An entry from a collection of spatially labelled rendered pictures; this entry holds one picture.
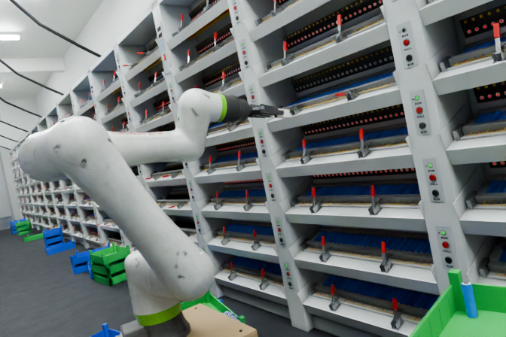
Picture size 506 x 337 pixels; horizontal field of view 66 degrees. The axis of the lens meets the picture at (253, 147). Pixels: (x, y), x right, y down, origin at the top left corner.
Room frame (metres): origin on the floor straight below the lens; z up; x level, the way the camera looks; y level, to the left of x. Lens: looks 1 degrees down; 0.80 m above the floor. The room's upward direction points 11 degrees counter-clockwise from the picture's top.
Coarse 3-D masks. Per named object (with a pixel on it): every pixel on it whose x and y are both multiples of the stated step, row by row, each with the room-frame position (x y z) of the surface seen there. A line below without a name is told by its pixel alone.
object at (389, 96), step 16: (336, 80) 1.48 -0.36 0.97; (288, 96) 1.67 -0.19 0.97; (368, 96) 1.19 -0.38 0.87; (384, 96) 1.15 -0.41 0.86; (400, 96) 1.11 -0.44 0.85; (304, 112) 1.42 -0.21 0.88; (320, 112) 1.35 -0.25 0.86; (336, 112) 1.30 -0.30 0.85; (352, 112) 1.26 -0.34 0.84; (272, 128) 1.57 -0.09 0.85; (288, 128) 1.50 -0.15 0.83
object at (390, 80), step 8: (376, 80) 1.22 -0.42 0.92; (384, 80) 1.19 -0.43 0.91; (392, 80) 1.17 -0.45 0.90; (352, 88) 1.29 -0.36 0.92; (360, 88) 1.26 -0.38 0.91; (368, 88) 1.24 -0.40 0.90; (376, 88) 1.20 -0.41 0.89; (328, 96) 1.37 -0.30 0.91; (336, 96) 1.34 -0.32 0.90; (296, 104) 1.51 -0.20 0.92; (304, 104) 1.46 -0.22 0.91; (312, 104) 1.42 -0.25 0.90
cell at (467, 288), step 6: (462, 282) 0.73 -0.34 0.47; (468, 282) 0.72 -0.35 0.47; (462, 288) 0.72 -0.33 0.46; (468, 288) 0.72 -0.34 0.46; (468, 294) 0.72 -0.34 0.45; (468, 300) 0.72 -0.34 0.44; (474, 300) 0.72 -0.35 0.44; (468, 306) 0.72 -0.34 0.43; (474, 306) 0.72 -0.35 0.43; (468, 312) 0.72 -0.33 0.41; (474, 312) 0.72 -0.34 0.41
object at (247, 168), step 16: (224, 144) 2.13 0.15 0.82; (240, 144) 2.03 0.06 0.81; (208, 160) 2.20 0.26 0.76; (224, 160) 2.06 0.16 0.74; (240, 160) 1.87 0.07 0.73; (256, 160) 1.65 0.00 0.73; (208, 176) 2.02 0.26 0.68; (224, 176) 1.90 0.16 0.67; (240, 176) 1.80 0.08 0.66; (256, 176) 1.71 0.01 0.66
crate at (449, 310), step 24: (456, 288) 0.75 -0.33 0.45; (480, 288) 0.74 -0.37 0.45; (504, 288) 0.71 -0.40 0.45; (432, 312) 0.67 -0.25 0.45; (456, 312) 0.75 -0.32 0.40; (480, 312) 0.73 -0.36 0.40; (504, 312) 0.71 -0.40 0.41; (408, 336) 0.61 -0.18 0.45; (432, 336) 0.66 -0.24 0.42; (456, 336) 0.67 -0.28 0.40; (480, 336) 0.66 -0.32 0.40; (504, 336) 0.64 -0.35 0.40
